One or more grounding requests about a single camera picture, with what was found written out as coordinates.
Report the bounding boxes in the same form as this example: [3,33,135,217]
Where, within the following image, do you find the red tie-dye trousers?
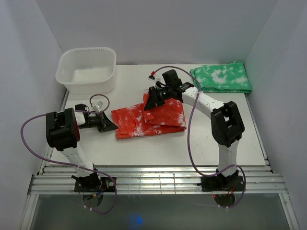
[111,91,187,139]

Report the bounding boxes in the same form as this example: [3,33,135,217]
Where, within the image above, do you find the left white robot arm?
[46,102,118,192]

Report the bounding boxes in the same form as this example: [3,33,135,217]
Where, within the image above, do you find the aluminium rail frame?
[22,93,299,230]

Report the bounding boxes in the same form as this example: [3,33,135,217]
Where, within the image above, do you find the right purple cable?
[153,66,247,209]

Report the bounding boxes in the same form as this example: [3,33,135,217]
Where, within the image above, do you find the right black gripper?
[144,86,172,111]

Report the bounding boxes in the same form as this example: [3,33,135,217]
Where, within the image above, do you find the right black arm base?
[197,170,245,192]

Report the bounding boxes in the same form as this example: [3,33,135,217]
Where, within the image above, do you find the green folded tie-dye trousers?
[190,62,252,93]

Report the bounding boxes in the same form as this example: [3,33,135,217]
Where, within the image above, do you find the purple cable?
[20,93,118,214]
[153,66,247,209]

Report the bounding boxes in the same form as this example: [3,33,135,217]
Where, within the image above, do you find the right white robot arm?
[144,66,246,192]

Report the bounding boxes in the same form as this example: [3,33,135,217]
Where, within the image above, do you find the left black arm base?
[73,177,117,193]

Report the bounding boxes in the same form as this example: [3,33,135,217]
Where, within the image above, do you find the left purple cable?
[20,93,118,214]

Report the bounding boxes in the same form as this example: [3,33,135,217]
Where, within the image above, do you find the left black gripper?
[79,111,118,133]

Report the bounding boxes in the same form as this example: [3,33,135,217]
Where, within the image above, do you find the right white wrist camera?
[148,71,161,84]

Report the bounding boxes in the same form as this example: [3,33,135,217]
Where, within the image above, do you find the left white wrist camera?
[92,101,104,113]

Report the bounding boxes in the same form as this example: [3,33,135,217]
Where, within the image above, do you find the white plastic basin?
[55,47,117,95]

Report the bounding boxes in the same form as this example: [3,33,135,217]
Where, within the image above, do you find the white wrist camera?
[148,71,161,84]
[92,101,104,113]

